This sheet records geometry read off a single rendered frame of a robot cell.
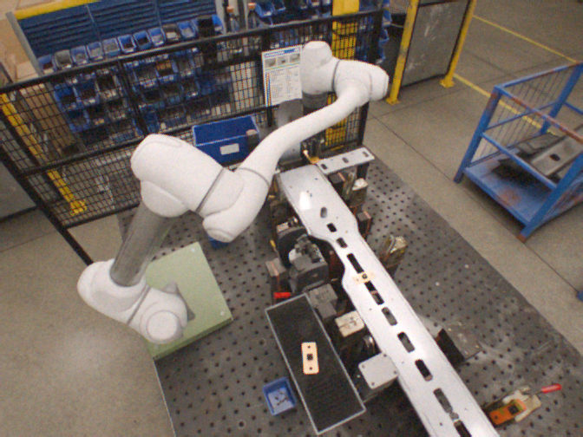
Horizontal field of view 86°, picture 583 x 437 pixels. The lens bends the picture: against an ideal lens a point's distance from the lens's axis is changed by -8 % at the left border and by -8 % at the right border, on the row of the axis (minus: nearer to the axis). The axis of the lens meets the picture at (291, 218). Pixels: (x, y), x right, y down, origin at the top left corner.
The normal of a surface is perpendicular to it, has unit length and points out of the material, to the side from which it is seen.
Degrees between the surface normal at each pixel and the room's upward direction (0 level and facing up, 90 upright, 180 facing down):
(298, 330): 0
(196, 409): 0
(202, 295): 42
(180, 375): 0
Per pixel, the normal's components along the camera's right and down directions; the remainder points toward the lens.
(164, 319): 0.40, 0.08
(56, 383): -0.02, -0.65
